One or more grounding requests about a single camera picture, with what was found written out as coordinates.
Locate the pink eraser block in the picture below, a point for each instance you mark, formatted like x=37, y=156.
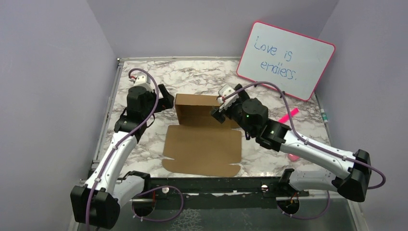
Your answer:
x=293, y=157

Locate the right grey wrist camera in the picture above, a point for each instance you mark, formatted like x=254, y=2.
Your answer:
x=226, y=95

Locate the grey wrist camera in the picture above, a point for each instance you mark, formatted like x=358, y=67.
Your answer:
x=226, y=95
x=143, y=81

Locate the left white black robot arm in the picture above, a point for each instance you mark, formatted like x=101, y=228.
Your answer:
x=98, y=202

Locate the aluminium table frame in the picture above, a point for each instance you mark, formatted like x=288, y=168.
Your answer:
x=212, y=192

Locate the pink framed whiteboard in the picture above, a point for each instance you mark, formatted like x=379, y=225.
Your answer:
x=292, y=61

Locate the green capped marker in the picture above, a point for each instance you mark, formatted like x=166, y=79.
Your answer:
x=323, y=115

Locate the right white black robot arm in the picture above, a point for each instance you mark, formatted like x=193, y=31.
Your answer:
x=347, y=173

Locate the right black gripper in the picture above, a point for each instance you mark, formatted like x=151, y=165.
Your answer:
x=244, y=96

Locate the pink marker pen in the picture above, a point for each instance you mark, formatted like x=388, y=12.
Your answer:
x=286, y=117

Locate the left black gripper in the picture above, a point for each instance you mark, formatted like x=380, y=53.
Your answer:
x=167, y=102

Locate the brown cardboard box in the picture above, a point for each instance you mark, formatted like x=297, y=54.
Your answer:
x=199, y=144

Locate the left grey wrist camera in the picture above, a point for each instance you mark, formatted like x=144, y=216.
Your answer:
x=143, y=81

